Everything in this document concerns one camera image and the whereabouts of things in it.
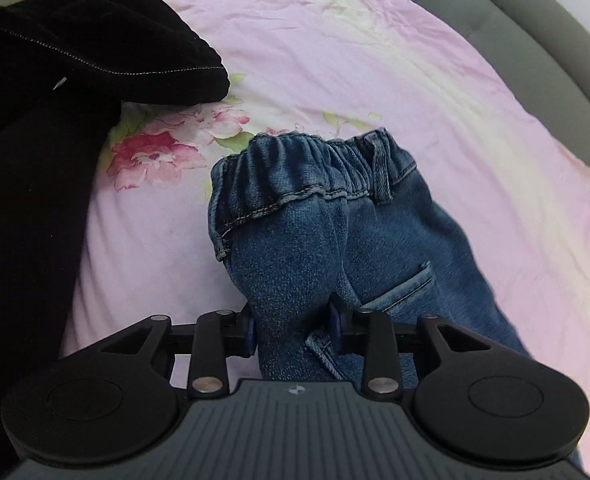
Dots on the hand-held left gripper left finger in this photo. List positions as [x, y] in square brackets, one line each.
[249, 336]

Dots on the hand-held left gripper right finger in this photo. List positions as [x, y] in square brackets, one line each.
[334, 327]

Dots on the blue denim pants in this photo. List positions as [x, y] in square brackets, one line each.
[295, 240]

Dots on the pink floral bed blanket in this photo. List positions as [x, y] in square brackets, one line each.
[350, 60]

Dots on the person's black clothing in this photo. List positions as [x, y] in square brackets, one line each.
[35, 160]

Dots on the grey upholstered bed headboard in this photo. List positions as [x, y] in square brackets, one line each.
[540, 25]

